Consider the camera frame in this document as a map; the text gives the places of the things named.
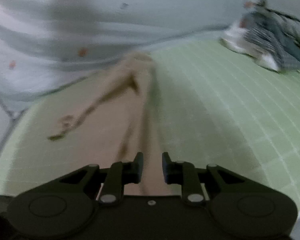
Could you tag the grey green garment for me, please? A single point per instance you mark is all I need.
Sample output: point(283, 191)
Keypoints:
point(289, 25)

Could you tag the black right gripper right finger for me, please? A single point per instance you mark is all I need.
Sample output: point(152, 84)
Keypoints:
point(184, 174)

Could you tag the blue plaid shirt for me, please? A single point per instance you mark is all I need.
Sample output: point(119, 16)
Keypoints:
point(262, 32)

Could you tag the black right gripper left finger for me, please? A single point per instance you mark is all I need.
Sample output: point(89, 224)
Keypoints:
point(117, 176)

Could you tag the green grid cutting mat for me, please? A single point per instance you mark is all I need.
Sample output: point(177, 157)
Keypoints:
point(211, 105)

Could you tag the white garment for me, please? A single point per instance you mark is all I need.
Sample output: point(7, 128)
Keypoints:
point(233, 39)

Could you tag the beige pink garment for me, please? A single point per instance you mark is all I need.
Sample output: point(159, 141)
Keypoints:
point(115, 121)

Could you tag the light blue printed fabric bag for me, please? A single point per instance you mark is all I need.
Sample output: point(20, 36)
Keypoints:
point(48, 44)

